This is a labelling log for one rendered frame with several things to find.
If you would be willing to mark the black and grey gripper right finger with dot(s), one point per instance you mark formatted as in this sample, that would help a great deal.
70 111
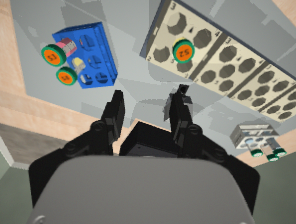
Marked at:
192 143

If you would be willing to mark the blue tube rack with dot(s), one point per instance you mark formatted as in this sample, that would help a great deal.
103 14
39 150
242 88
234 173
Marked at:
85 52

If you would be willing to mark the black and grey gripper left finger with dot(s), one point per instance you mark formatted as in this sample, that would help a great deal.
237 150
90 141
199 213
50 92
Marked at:
98 140

